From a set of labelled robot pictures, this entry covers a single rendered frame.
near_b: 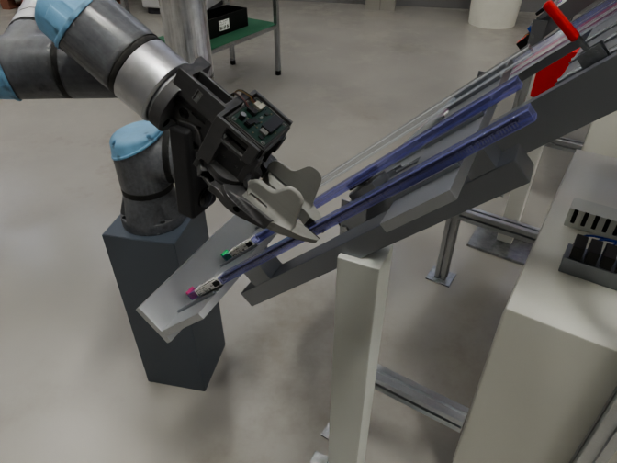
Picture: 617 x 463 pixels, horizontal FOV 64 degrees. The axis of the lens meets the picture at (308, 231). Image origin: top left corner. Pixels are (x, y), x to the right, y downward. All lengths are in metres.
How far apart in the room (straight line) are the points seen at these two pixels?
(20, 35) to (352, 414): 0.73
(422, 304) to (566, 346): 0.90
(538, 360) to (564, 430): 0.17
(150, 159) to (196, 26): 0.29
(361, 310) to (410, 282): 1.16
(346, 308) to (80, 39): 0.46
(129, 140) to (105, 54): 0.57
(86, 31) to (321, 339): 1.27
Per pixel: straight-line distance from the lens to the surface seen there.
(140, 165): 1.11
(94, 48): 0.55
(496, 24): 5.13
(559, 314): 0.95
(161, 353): 1.46
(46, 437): 1.60
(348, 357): 0.79
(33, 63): 0.68
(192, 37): 1.00
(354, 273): 0.66
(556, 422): 1.09
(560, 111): 0.74
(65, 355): 1.76
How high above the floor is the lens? 1.24
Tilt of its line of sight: 37 degrees down
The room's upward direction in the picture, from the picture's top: straight up
